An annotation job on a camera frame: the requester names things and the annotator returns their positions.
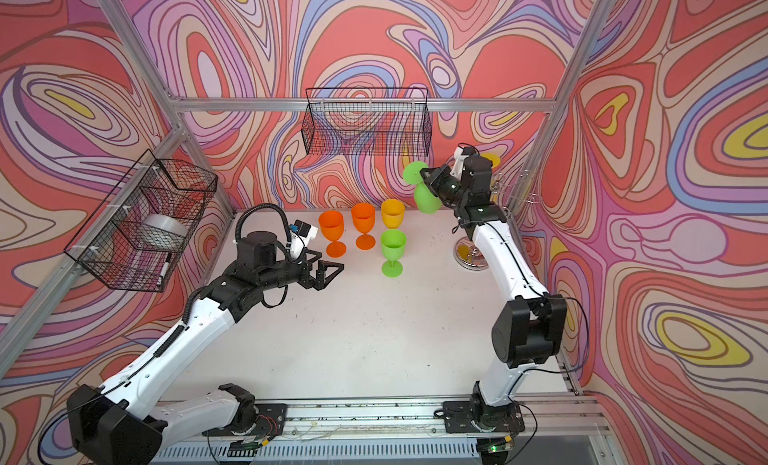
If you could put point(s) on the orange wine glass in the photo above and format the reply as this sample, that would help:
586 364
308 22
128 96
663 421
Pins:
363 215
332 228

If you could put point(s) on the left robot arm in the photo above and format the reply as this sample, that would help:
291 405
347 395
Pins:
121 422

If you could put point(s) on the back black wire basket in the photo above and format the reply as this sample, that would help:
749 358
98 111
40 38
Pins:
367 121

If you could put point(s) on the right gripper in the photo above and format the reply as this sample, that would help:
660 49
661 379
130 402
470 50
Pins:
439 173

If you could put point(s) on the green wine glass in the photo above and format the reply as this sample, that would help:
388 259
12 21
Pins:
425 200
393 244

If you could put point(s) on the chrome wine glass rack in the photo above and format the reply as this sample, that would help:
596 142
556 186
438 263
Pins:
465 252

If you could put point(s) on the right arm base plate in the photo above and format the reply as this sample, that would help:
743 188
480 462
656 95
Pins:
473 416

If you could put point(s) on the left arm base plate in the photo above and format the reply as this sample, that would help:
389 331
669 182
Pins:
267 420

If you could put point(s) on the black wire basket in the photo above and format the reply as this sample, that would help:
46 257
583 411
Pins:
109 248
367 121

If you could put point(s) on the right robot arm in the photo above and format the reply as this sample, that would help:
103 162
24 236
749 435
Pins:
529 329

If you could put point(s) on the left black wire basket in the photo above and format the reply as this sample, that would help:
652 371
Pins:
109 248

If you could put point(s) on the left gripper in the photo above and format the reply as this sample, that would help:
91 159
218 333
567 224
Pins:
319 283

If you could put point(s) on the black marker pen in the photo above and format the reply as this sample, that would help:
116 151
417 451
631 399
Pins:
161 279

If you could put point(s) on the yellow wine glass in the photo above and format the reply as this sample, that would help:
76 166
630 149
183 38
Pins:
392 212
494 159

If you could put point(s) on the silver tape roll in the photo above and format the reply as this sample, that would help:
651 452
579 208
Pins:
162 233

